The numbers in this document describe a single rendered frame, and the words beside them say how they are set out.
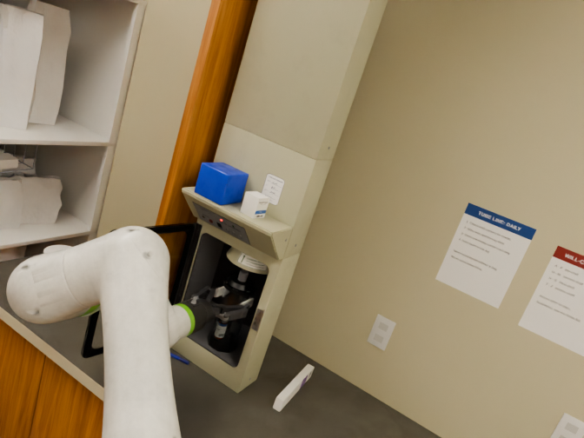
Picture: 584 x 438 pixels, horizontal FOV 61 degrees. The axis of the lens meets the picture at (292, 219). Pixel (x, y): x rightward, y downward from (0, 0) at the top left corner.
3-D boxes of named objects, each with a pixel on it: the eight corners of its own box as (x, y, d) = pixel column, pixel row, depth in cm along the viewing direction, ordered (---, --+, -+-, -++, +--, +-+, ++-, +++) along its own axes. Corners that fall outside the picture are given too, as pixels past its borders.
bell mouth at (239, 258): (246, 245, 171) (251, 230, 169) (289, 268, 164) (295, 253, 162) (215, 254, 155) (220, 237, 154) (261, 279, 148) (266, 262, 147)
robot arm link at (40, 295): (71, 313, 82) (53, 242, 83) (-1, 336, 82) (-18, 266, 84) (119, 306, 100) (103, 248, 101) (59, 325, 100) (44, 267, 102)
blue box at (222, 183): (215, 189, 150) (222, 162, 148) (241, 202, 146) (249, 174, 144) (193, 192, 142) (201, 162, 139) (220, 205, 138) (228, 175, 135)
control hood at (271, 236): (197, 215, 155) (206, 184, 153) (283, 259, 143) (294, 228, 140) (172, 218, 145) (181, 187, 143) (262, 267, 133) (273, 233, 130)
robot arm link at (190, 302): (164, 328, 140) (189, 345, 137) (175, 292, 137) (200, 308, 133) (179, 322, 146) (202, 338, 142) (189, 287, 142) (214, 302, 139)
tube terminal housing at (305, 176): (209, 321, 190) (267, 126, 169) (278, 364, 178) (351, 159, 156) (162, 341, 169) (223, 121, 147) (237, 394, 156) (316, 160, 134)
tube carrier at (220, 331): (220, 328, 171) (236, 272, 166) (244, 343, 167) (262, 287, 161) (200, 337, 162) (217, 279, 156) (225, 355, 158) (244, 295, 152)
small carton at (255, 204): (250, 210, 142) (256, 190, 141) (264, 217, 140) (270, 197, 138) (239, 211, 138) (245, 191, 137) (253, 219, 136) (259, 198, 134)
